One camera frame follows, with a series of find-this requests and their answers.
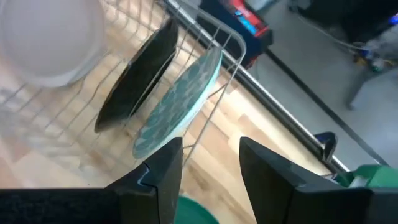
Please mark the black aluminium extrusion frame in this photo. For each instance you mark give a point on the black aluminium extrusion frame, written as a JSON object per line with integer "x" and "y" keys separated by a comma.
{"x": 280, "y": 109}

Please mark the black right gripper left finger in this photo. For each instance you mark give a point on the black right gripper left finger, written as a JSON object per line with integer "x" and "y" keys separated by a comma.
{"x": 93, "y": 207}

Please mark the translucent white plate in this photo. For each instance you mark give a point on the translucent white plate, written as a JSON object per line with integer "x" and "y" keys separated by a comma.
{"x": 49, "y": 40}

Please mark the tan flower pattern plate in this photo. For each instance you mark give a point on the tan flower pattern plate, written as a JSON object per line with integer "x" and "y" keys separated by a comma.
{"x": 136, "y": 81}

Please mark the power strip with plugs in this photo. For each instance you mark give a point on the power strip with plugs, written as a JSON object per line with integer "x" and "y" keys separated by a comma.
{"x": 370, "y": 57}

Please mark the green Cascade detergent tub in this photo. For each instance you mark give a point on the green Cascade detergent tub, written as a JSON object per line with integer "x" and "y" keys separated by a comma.
{"x": 373, "y": 177}

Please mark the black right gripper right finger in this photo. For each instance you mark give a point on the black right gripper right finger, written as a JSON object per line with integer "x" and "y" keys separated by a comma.
{"x": 311, "y": 207}

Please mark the red and black power station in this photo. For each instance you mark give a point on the red and black power station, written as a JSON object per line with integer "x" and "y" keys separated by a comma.
{"x": 236, "y": 31}

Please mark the green plate with white sticker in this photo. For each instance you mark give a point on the green plate with white sticker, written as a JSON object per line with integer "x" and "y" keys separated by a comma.
{"x": 192, "y": 211}

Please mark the white plate with green dots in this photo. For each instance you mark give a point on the white plate with green dots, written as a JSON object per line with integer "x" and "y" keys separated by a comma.
{"x": 177, "y": 105}

